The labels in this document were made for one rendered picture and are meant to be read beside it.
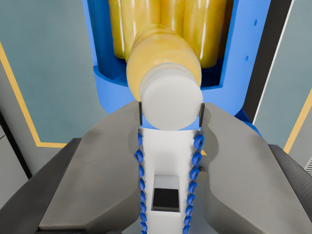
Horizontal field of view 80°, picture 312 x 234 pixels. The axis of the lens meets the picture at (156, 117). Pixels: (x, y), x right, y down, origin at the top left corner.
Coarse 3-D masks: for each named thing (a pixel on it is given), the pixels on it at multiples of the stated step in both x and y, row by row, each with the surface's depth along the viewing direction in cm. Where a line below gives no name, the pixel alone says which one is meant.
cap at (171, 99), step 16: (160, 80) 11; (176, 80) 11; (192, 80) 11; (144, 96) 11; (160, 96) 11; (176, 96) 11; (192, 96) 11; (144, 112) 12; (160, 112) 12; (176, 112) 12; (192, 112) 12; (160, 128) 12; (176, 128) 12
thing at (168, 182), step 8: (160, 176) 75; (168, 176) 75; (176, 176) 75; (160, 184) 72; (168, 184) 72; (176, 184) 72; (160, 192) 67; (168, 192) 67; (176, 192) 67; (152, 200) 66; (160, 200) 64; (168, 200) 64; (176, 200) 64; (152, 208) 63; (160, 208) 63; (168, 208) 62; (176, 208) 62; (176, 216) 63
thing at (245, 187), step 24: (216, 120) 9; (216, 144) 8; (240, 144) 8; (264, 144) 8; (216, 168) 7; (240, 168) 7; (264, 168) 7; (216, 192) 6; (240, 192) 6; (264, 192) 6; (288, 192) 6; (216, 216) 6; (240, 216) 5; (264, 216) 5; (288, 216) 5
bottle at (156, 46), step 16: (144, 32) 19; (160, 32) 16; (176, 32) 20; (144, 48) 14; (160, 48) 13; (176, 48) 13; (192, 48) 15; (128, 64) 15; (144, 64) 13; (160, 64) 12; (176, 64) 12; (192, 64) 13; (128, 80) 15; (144, 80) 13
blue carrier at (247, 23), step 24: (96, 0) 33; (240, 0) 20; (264, 0) 22; (96, 24) 33; (240, 24) 21; (264, 24) 26; (96, 48) 33; (240, 48) 23; (96, 72) 30; (120, 72) 44; (216, 72) 44; (240, 72) 25; (120, 96) 27; (216, 96) 25; (240, 96) 29; (144, 120) 27
